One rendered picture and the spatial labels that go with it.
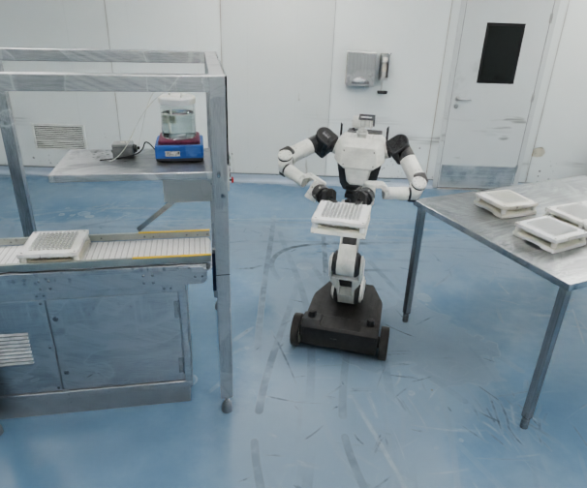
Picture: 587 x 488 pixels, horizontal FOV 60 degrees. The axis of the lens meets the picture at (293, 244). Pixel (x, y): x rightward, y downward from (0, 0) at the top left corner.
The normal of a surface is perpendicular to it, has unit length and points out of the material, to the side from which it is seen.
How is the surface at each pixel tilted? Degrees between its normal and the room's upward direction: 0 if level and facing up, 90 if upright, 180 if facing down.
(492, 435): 0
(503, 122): 90
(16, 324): 90
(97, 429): 0
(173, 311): 90
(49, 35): 90
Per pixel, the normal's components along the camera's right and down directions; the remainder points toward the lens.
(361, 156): -0.23, 0.42
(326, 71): 0.00, 0.43
